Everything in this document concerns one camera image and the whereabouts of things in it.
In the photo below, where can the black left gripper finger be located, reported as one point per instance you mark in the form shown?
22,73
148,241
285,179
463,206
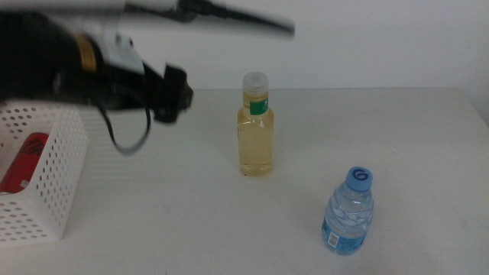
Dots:
175,95

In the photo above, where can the clear bottle of yellow liquid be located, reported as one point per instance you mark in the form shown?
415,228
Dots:
255,145

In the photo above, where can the red soda can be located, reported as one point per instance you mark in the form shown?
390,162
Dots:
23,160

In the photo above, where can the small water bottle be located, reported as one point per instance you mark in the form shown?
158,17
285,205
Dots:
347,214

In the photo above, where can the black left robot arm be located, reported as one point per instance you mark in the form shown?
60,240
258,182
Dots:
34,57

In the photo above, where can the white perforated plastic basket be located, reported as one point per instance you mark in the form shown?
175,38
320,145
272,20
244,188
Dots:
57,172

